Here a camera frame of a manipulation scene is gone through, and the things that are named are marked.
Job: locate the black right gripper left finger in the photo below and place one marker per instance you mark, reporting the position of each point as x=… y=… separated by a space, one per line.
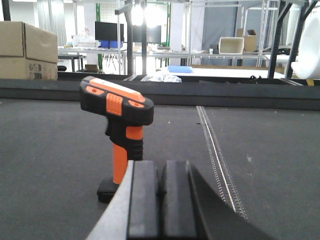
x=144 y=210

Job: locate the orange black barcode scanner gun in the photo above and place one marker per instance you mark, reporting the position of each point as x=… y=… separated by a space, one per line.
x=127 y=111

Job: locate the blue flat tray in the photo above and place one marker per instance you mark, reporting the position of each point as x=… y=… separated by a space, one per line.
x=180 y=69

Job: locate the stacked cardboard boxes background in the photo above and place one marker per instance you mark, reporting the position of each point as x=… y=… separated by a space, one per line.
x=27 y=52

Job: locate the white wire basket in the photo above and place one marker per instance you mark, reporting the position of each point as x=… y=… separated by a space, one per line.
x=84 y=42

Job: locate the black computer monitor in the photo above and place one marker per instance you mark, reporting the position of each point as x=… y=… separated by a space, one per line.
x=106 y=31

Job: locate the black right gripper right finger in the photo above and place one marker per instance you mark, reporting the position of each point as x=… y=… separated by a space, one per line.
x=176 y=209

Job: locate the beige plastic bin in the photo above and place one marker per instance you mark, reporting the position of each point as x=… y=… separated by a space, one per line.
x=231 y=45

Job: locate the metal belt seam strip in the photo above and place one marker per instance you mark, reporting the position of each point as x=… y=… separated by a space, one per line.
x=226 y=187

